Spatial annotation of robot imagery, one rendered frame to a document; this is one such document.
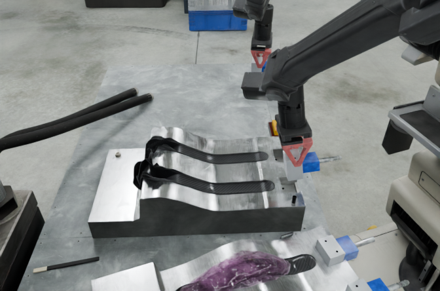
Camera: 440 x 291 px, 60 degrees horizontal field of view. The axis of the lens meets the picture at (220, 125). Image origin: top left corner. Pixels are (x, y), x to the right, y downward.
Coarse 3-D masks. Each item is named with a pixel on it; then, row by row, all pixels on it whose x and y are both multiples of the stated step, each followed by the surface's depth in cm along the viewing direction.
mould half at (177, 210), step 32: (160, 128) 103; (128, 160) 104; (160, 160) 93; (192, 160) 97; (128, 192) 95; (160, 192) 85; (192, 192) 88; (96, 224) 88; (128, 224) 88; (160, 224) 89; (192, 224) 89; (224, 224) 90; (256, 224) 90; (288, 224) 91
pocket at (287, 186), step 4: (280, 180) 95; (284, 180) 95; (292, 180) 96; (296, 180) 95; (284, 184) 96; (288, 184) 96; (292, 184) 96; (296, 184) 95; (284, 188) 95; (288, 188) 95; (292, 188) 95; (296, 188) 94; (284, 192) 94; (288, 192) 94; (292, 192) 94; (296, 192) 94
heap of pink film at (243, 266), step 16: (240, 256) 72; (256, 256) 75; (272, 256) 76; (208, 272) 72; (224, 272) 71; (240, 272) 71; (256, 272) 72; (272, 272) 73; (288, 272) 77; (192, 288) 71; (208, 288) 70; (224, 288) 70
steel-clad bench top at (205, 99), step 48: (96, 96) 142; (192, 96) 142; (240, 96) 142; (96, 144) 119; (144, 144) 119; (96, 192) 103; (48, 240) 90; (96, 240) 90; (144, 240) 90; (192, 240) 90; (48, 288) 81
